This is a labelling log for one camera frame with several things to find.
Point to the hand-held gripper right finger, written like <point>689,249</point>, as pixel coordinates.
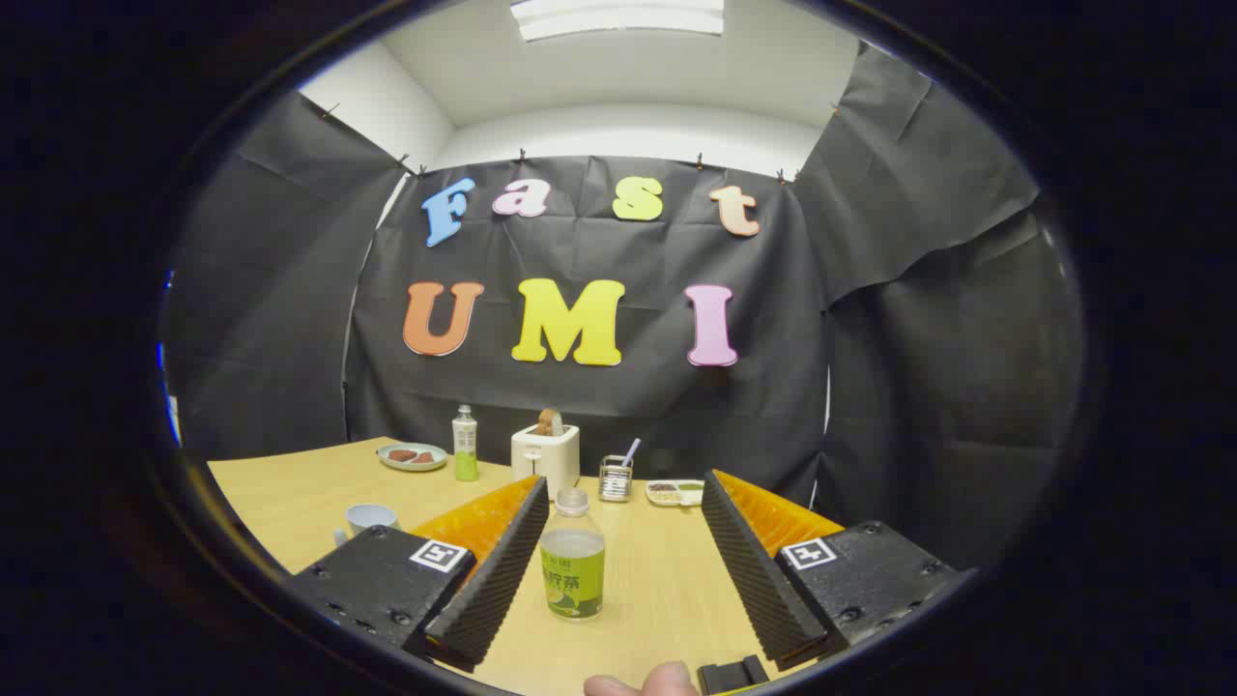
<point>749,570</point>

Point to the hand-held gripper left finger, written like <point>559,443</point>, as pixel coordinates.
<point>503,570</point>

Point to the clear juice bottle green label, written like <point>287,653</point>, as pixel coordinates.
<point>572,570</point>

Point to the white cup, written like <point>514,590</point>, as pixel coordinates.
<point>369,519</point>

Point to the small white green bottle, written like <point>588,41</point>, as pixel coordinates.
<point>466,445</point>

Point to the white divided dish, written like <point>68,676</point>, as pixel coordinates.
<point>676,493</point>

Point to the white toaster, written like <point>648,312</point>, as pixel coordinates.
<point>546,454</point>

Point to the pale green plate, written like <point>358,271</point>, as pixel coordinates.
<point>411,465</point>

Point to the brown bread slice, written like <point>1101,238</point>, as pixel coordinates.
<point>550,422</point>

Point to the striped straw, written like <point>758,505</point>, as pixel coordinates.
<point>630,452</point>

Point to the wooden table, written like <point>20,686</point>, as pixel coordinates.
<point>290,493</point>

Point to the ceiling light panel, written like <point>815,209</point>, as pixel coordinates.
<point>618,17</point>

